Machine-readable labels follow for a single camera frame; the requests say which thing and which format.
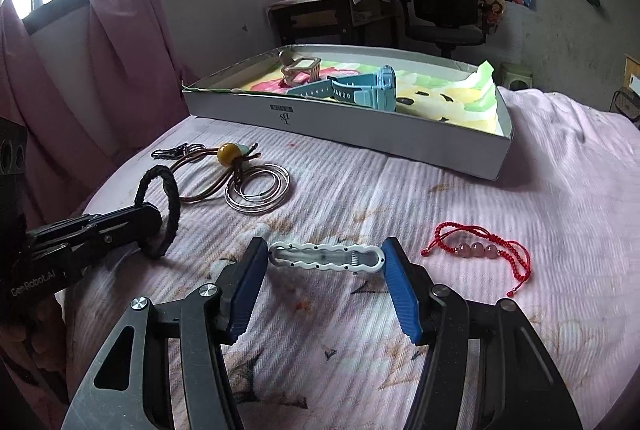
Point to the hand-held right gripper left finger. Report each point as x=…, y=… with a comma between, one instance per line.
x=245, y=290

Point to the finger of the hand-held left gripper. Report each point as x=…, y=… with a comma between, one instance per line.
x=125, y=222

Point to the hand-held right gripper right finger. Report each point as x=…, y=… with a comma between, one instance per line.
x=400, y=290

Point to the white hair clip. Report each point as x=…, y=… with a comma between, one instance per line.
x=365, y=260

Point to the silver bangles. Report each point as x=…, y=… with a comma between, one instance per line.
x=250, y=209

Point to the white cardboard box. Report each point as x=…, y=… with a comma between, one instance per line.
x=350, y=130

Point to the pink bedsheet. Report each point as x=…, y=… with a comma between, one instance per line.
x=350, y=190

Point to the pink curtain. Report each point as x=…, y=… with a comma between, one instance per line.
x=125, y=60

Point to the cartoon printed cloth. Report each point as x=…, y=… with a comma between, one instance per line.
x=440, y=105

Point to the light blue watch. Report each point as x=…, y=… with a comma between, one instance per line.
x=350, y=92

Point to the green plastic stool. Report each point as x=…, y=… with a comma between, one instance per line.
x=515, y=72

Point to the dark wooden desk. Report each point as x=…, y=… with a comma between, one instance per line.
x=310, y=10

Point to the cardboard box with papers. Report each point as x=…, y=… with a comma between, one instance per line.
x=365, y=2

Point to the wooden board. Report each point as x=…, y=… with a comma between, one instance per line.
x=632, y=70

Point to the cartoon figure wall sticker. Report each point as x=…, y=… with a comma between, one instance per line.
x=492, y=7

